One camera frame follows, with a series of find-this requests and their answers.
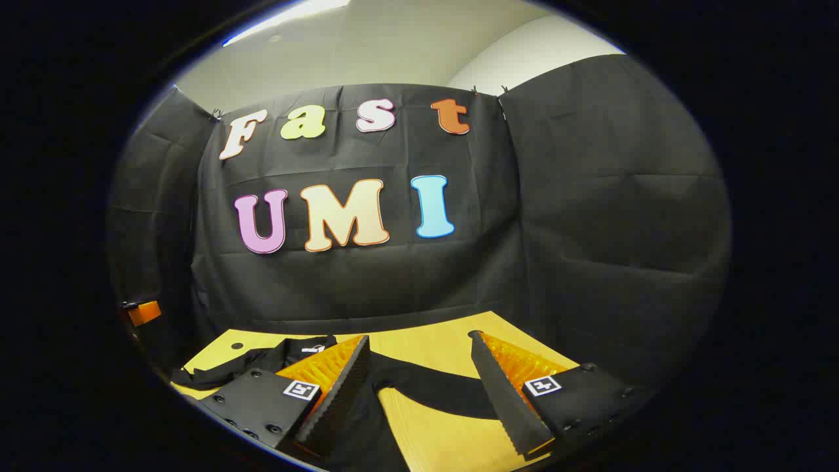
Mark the black backdrop cloth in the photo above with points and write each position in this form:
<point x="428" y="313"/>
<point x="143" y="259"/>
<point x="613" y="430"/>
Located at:
<point x="393" y="282"/>

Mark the black buttoned shirt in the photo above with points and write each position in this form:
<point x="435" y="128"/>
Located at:
<point x="419" y="385"/>

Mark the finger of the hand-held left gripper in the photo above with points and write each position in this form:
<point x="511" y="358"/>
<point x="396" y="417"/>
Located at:
<point x="144" y="313"/>

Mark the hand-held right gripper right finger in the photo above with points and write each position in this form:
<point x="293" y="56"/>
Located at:
<point x="505" y="400"/>

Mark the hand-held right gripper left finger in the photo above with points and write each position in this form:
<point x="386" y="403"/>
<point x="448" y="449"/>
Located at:
<point x="341" y="393"/>

